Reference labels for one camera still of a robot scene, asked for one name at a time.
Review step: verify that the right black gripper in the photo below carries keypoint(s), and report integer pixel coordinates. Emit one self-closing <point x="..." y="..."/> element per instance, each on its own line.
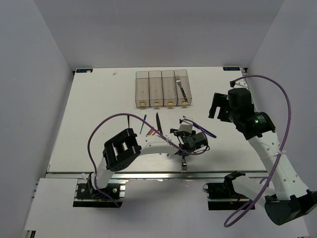
<point x="220" y="100"/>

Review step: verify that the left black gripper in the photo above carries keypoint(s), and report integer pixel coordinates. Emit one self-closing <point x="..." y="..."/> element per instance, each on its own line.
<point x="185" y="133"/>

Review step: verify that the blue knife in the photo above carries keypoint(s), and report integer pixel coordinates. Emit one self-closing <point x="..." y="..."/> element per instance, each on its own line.
<point x="199" y="127"/>

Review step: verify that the pink handled fork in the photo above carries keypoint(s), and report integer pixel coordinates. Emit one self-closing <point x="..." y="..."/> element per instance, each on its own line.
<point x="183" y="165"/>

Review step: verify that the black knife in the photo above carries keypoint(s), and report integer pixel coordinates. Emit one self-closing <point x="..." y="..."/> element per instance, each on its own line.
<point x="158" y="124"/>

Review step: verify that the black handled fork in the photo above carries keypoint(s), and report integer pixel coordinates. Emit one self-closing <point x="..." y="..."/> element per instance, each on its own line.
<point x="178" y="82"/>

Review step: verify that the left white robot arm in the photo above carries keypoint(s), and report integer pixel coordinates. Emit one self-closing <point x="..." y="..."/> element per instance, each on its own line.
<point x="121" y="150"/>

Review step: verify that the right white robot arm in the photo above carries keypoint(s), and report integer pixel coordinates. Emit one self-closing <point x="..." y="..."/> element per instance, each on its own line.
<point x="290" y="198"/>

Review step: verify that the right xdof label sticker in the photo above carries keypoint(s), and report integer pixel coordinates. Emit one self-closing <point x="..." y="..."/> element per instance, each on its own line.
<point x="231" y="68"/>

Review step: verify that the xdof label sticker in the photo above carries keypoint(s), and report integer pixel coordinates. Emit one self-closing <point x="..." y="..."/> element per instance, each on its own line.
<point x="84" y="70"/>
<point x="231" y="68"/>

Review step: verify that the clear container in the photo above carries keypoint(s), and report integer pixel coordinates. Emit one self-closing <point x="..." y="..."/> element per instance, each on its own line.
<point x="142" y="95"/>
<point x="169" y="88"/>
<point x="155" y="88"/>
<point x="186" y="86"/>

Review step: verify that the black spoon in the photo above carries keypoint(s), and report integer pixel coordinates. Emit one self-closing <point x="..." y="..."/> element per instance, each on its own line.
<point x="128" y="120"/>

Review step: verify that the left xdof label sticker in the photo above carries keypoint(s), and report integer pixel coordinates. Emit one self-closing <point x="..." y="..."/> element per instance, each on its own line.
<point x="84" y="70"/>

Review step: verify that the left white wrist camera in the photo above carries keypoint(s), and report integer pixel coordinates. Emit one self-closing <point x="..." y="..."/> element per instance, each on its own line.
<point x="186" y="125"/>

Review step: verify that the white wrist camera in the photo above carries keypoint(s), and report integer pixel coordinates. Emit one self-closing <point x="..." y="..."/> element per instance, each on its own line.
<point x="239" y="84"/>
<point x="186" y="125"/>

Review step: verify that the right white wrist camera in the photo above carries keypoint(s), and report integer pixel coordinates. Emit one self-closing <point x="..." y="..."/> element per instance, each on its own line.
<point x="239" y="84"/>

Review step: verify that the aluminium table right rail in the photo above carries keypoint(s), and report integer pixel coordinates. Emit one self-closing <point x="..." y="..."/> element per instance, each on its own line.
<point x="245" y="73"/>

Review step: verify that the aluminium table rail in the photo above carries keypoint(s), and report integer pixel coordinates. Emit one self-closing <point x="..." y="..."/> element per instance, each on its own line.
<point x="158" y="175"/>
<point x="245" y="73"/>

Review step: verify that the blue handled iridescent spoon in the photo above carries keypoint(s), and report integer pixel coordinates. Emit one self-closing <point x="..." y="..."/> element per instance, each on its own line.
<point x="143" y="122"/>

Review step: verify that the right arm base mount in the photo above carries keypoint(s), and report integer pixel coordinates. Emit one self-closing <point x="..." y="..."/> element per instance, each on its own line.
<point x="219" y="198"/>

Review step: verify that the aluminium table front rail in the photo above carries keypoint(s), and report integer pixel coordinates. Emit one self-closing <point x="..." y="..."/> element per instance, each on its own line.
<point x="158" y="175"/>

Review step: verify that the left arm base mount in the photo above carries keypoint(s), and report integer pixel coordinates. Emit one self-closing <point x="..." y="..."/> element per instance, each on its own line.
<point x="86" y="199"/>

